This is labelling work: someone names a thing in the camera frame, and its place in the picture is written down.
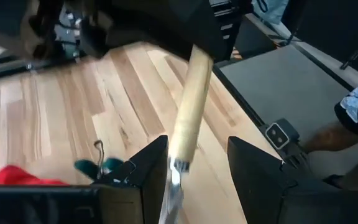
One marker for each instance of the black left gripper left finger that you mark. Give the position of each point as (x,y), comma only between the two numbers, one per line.
(126,202)

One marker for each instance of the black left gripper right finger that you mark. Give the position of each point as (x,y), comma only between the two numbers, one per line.
(275,202)

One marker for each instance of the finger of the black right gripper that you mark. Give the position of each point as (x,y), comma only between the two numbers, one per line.
(95,37)
(225,18)

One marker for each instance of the table-level camera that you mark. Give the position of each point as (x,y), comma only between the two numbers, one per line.
(278,137)

